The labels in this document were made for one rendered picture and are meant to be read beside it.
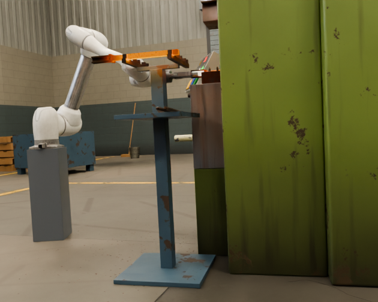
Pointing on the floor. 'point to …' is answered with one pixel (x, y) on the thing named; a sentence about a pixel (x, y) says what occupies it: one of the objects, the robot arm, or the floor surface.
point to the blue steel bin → (76, 157)
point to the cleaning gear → (132, 150)
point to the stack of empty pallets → (0, 154)
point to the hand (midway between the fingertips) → (198, 74)
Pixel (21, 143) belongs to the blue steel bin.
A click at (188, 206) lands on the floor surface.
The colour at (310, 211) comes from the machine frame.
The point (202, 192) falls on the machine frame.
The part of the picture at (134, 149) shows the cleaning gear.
